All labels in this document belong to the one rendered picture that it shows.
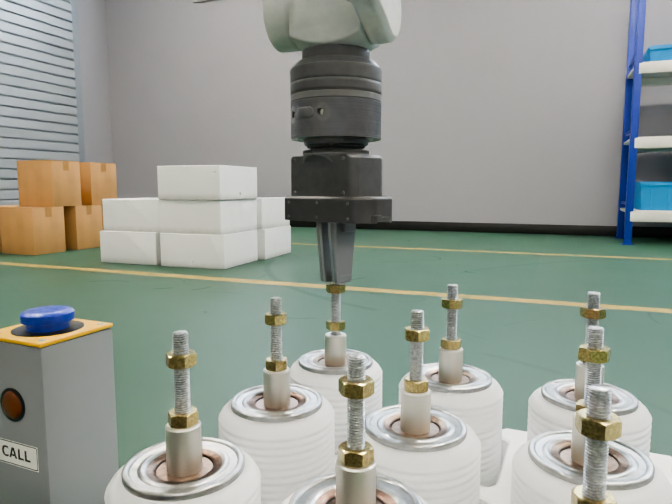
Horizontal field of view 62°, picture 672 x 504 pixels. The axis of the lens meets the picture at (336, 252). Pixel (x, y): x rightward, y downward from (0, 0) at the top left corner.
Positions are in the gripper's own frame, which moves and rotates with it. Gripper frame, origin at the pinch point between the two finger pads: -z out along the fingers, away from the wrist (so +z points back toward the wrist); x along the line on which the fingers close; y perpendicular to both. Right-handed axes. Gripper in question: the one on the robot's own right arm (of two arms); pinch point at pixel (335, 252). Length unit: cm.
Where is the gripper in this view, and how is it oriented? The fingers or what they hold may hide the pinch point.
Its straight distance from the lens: 55.7
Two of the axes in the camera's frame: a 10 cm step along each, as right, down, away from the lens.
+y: 6.7, -0.9, 7.4
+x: 7.4, 0.8, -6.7
